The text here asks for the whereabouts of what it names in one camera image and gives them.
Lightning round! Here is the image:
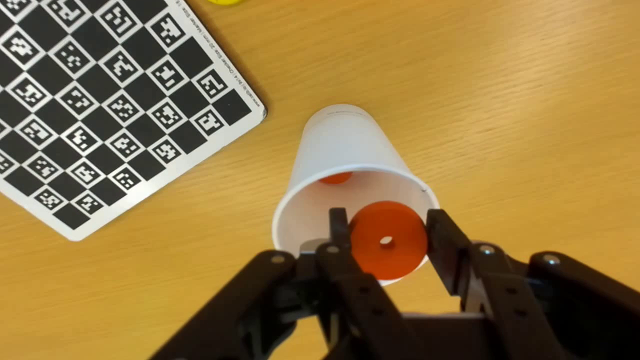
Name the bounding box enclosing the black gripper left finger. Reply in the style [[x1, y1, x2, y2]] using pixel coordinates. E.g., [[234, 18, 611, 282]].
[[150, 208, 408, 360]]

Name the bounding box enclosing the orange disc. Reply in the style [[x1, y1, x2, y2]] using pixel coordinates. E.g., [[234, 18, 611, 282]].
[[350, 201, 429, 280], [321, 172, 353, 187]]

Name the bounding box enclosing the black white calibration board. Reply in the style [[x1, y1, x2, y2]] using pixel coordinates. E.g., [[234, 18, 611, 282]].
[[0, 0, 266, 243]]

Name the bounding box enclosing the white foam cup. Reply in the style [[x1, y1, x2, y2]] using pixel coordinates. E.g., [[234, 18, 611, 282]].
[[272, 105, 438, 256]]

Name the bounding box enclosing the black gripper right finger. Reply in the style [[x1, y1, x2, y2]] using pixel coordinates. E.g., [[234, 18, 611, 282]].
[[425, 210, 640, 360]]

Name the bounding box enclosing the yellow disc table edge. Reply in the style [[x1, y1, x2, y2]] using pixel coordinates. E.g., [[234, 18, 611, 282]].
[[209, 0, 246, 7]]

